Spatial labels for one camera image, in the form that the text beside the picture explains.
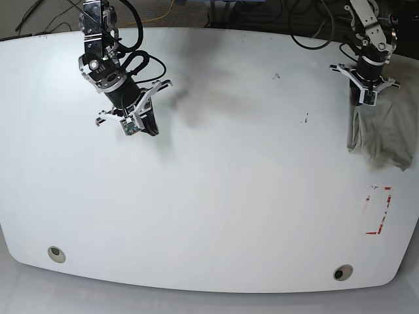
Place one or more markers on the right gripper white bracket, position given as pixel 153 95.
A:
pixel 142 107

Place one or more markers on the left table cable grommet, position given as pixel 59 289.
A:
pixel 56 254

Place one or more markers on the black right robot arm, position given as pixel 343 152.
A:
pixel 111 67

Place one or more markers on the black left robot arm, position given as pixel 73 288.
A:
pixel 376 46

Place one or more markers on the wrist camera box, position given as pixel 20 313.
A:
pixel 368 97
pixel 131 125

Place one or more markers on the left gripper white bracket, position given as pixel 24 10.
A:
pixel 360 86

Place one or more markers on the beige t-shirt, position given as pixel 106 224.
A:
pixel 386 134

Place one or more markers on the table cable grommet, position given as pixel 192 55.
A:
pixel 56 254
pixel 343 272

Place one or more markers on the red tape rectangle marking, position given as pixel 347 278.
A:
pixel 376 207

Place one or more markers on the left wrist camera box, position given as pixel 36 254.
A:
pixel 368 97

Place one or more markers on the right table cable grommet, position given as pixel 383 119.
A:
pixel 343 272

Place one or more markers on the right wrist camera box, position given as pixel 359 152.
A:
pixel 131 125

